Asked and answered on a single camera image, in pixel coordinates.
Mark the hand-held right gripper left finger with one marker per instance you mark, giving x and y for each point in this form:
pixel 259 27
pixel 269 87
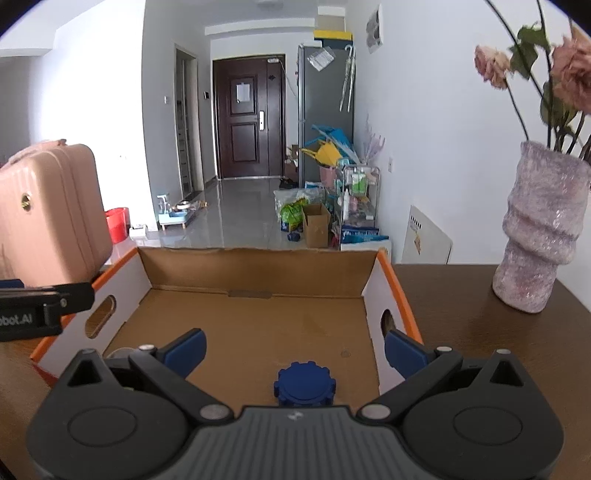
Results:
pixel 187 351

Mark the pink textured vase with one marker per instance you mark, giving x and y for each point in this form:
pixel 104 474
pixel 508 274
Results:
pixel 535 230

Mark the white paper notice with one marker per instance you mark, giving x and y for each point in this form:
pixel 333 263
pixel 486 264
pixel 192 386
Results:
pixel 243 92

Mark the clear plastic pouch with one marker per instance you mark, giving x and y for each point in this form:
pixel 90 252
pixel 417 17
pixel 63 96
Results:
pixel 320 58

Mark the yellow and blue box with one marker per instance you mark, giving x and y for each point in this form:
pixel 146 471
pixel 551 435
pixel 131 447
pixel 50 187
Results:
pixel 333 37

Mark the yellow plastic toy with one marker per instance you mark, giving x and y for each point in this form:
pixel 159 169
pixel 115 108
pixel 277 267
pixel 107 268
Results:
pixel 323 152

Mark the blue ridged bottle cap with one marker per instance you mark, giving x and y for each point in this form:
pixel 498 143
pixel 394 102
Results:
pixel 304 383

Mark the dark brown entrance door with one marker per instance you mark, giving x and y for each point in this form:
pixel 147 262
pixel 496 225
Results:
pixel 244 138

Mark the pink ribbed suitcase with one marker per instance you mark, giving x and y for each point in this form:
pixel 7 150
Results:
pixel 46 217

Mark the white wall panel box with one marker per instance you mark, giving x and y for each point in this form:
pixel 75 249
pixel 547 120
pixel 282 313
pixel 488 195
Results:
pixel 375 27

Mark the transparent folded umbrella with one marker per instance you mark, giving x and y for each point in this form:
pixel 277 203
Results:
pixel 351 69

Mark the purple dried flower bunch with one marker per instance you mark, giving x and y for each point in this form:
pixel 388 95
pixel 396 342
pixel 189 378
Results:
pixel 374 143

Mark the pink plastic bucket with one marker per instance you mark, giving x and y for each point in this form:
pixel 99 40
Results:
pixel 328 176

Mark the dried pink flower bouquet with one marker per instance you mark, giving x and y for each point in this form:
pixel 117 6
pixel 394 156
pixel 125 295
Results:
pixel 571 69

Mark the white pet feeder stand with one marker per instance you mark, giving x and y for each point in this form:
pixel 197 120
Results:
pixel 173 214

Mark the red cardboard box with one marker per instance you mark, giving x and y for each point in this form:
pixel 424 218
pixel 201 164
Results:
pixel 277 323

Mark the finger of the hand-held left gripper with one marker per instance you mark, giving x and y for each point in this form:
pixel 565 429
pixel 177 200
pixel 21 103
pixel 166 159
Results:
pixel 69 297

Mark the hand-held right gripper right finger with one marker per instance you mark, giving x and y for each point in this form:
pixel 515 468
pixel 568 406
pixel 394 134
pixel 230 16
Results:
pixel 404 354

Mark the green plastic bag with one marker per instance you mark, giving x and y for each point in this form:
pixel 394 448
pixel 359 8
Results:
pixel 293 213

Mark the grey interior door frame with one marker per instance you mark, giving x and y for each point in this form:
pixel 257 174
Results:
pixel 177 120

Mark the white leaning board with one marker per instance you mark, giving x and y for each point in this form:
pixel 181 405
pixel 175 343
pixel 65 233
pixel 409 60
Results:
pixel 427 237

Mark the grey refrigerator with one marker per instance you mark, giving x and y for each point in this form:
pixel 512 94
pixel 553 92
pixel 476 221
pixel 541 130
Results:
pixel 321 101

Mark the white plastic bag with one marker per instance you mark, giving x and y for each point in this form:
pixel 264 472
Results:
pixel 295 194

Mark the small brown cardboard box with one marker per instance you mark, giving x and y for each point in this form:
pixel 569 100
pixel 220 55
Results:
pixel 316 226

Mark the red plastic bucket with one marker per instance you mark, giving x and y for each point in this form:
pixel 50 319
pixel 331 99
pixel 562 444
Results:
pixel 117 224

